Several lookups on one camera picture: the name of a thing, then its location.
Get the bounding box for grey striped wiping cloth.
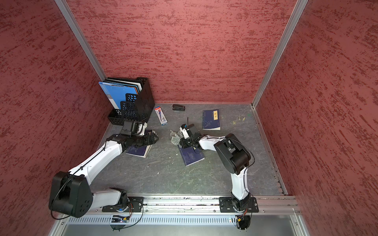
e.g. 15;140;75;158
170;130;184;146

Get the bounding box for navy book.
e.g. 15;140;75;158
202;109;221;130
126;145;151;158
177;145;205;167

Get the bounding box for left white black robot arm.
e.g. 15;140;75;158
48;130;158;218

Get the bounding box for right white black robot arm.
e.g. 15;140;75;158
180;124;252;212

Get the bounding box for pencil box white blue red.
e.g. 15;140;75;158
154;107;168;125

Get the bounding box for black mesh file organizer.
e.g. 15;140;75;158
108;77;155;126

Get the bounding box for blue folder in organizer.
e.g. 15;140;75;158
99;82;139;110

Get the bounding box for dark folders in organizer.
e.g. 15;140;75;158
104;77;144;92

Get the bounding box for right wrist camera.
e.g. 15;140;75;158
180;124;190;139

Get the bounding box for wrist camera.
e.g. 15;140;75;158
180;124;190;139
120;120;148;136

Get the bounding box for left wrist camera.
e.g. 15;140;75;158
120;120;148;136

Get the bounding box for aluminium mounting rail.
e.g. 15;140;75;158
61;193;300;214

